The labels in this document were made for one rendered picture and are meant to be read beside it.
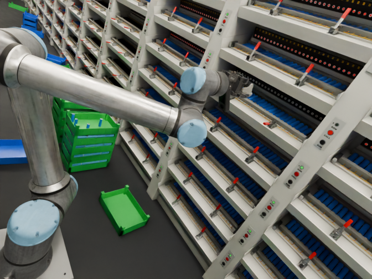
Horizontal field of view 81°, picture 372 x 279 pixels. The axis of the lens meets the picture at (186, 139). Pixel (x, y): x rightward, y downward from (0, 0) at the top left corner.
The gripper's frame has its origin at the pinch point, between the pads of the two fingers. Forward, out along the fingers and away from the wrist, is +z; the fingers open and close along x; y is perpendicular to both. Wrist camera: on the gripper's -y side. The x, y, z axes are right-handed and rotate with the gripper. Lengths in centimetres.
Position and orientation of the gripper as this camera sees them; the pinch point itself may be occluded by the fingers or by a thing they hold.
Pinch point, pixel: (246, 92)
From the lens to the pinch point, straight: 103.0
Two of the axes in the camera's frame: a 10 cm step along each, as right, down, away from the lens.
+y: 3.4, -8.1, -4.7
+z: 7.3, -0.8, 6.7
